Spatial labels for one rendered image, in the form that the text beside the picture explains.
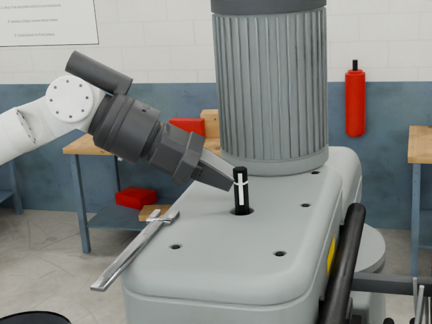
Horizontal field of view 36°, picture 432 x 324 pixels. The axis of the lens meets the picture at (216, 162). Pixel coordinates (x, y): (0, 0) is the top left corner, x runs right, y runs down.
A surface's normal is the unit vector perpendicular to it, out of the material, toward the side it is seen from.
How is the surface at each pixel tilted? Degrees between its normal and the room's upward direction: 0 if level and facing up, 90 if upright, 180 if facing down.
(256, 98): 90
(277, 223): 0
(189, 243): 0
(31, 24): 90
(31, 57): 90
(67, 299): 0
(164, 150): 90
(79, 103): 73
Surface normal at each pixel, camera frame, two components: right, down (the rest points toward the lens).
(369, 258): -0.07, -0.95
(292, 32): 0.35, 0.27
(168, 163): -0.05, 0.31
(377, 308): 0.68, -0.14
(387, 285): -0.28, 0.32
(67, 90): 0.11, 0.02
